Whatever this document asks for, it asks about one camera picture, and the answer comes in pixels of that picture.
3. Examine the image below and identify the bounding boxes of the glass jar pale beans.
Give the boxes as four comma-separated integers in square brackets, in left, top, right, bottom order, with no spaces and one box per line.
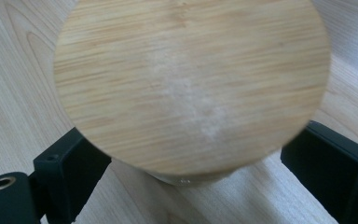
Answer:
[53,0,332,188]

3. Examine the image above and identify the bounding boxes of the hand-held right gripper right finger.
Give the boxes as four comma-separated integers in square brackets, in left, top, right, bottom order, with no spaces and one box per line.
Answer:
[280,120,358,224]

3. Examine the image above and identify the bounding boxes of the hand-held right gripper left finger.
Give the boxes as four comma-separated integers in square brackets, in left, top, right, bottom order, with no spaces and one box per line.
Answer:
[33,127,112,224]

